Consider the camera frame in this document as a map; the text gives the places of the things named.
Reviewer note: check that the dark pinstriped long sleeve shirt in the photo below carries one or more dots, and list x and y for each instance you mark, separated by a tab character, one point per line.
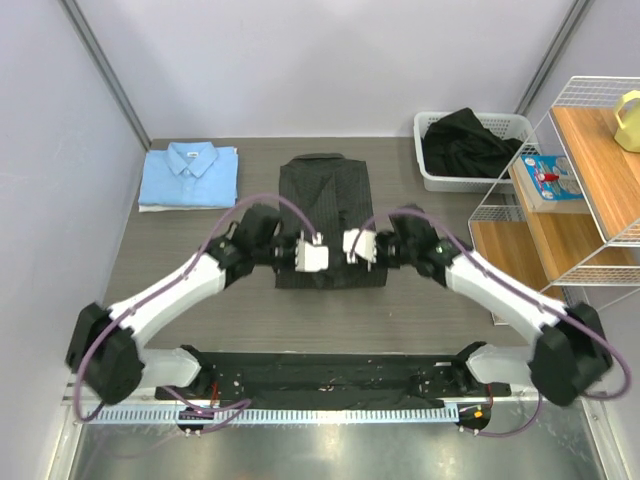
334	193

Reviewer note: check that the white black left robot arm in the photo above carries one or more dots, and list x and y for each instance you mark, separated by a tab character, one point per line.
108	351

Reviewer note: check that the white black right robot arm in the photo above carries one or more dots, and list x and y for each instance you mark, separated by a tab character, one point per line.
566	353

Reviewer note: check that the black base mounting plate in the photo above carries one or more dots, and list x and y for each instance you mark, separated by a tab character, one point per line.
336	382

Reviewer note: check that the black clothes in basket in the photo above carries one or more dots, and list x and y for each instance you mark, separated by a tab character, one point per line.
458	145

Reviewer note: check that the folded light blue shirt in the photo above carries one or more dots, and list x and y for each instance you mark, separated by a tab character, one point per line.
187	176

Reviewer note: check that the blue product box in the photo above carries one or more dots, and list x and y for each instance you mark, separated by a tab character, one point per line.
548	184

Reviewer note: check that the white plastic laundry basket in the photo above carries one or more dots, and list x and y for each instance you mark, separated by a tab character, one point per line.
502	125

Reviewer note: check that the yellow watering can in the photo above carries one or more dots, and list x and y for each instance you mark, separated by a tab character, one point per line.
626	114

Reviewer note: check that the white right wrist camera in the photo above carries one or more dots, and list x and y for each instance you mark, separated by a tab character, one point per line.
359	247

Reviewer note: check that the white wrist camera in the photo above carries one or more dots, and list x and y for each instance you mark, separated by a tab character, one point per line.
311	255
359	247

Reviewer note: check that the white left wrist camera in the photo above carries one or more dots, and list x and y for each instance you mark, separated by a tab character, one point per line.
311	255

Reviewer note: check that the white wire shelf rack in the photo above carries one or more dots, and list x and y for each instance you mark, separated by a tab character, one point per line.
573	257

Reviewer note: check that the aluminium rail frame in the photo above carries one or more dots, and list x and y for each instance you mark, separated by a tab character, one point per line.
153	435

